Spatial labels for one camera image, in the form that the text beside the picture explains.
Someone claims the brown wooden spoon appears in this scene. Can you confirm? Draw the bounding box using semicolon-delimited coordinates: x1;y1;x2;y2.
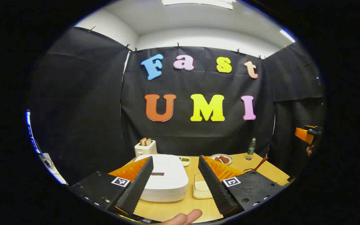
251;156;269;172

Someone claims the large ceiling light panel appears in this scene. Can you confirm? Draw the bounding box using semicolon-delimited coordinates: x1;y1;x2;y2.
162;0;233;10

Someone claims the clear green label bottle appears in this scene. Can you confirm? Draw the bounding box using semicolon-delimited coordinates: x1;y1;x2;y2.
246;138;257;161

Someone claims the small ceiling light panel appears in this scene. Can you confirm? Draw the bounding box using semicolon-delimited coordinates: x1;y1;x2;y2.
280;29;296;43

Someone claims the computer monitor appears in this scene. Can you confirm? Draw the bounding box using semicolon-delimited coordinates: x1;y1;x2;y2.
25;109;41;154

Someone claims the black backdrop cloth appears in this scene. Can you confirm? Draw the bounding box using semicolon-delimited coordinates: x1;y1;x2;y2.
30;27;326;185

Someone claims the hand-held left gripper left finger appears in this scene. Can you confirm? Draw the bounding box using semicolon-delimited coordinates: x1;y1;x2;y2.
69;156;154;219

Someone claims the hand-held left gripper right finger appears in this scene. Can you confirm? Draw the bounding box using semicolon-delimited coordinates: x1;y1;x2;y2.
198;155;285;218

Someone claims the white toaster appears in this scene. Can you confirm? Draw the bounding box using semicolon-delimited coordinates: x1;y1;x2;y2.
134;140;158;157

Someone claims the round white plate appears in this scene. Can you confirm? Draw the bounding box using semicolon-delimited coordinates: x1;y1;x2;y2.
210;154;233;165

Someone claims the clear box of rice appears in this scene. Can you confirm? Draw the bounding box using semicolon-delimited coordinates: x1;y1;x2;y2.
193;173;213;199

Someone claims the white rice cooker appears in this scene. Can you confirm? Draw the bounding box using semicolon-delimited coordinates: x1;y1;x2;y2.
135;154;189;202

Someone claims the white side table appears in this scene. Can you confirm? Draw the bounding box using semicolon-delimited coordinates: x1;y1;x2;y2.
39;152;68;185

